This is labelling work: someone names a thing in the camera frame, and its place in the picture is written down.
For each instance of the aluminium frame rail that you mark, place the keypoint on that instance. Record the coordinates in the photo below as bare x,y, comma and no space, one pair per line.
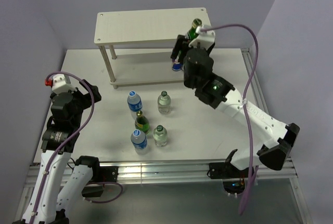
184,164

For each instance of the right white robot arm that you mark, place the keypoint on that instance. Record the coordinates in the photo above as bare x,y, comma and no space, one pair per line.
270,139

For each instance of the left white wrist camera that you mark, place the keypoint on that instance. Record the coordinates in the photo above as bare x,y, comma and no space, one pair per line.
60,83

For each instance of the rear clear glass bottle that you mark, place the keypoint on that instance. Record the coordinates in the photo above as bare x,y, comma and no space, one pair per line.
164,103

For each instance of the front clear glass bottle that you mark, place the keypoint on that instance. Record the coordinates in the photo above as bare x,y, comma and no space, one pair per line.
160,136

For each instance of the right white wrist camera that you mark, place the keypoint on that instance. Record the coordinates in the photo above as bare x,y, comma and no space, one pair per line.
205,38

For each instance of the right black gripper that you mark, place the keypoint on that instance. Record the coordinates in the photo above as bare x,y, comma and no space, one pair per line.
181,44

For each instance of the clear glass bottle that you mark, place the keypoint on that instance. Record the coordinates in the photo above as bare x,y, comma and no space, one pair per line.
160,136
164,103

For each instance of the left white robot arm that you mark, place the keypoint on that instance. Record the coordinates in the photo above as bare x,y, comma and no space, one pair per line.
49,202

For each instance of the green bottle gold neck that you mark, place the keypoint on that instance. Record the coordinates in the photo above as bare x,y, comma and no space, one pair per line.
141,122

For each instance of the pocari sweat bottle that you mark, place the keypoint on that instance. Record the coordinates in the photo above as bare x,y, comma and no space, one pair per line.
134,102
139,141

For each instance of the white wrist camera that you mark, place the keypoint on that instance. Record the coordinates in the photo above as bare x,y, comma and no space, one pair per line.
205,38
60,83

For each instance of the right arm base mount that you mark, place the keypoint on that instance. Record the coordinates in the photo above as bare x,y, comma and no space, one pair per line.
222,170

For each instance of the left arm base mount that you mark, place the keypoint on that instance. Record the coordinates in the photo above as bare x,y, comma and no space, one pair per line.
105,174

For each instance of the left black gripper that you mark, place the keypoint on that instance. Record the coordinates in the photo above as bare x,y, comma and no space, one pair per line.
86,99

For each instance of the green glass bottle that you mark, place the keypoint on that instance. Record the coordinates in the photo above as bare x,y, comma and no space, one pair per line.
191,33

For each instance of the beige two-tier shelf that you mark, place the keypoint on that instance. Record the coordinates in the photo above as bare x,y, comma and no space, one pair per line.
129,43

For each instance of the left red bull can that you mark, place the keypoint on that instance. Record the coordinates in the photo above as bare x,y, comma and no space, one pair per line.
176,66

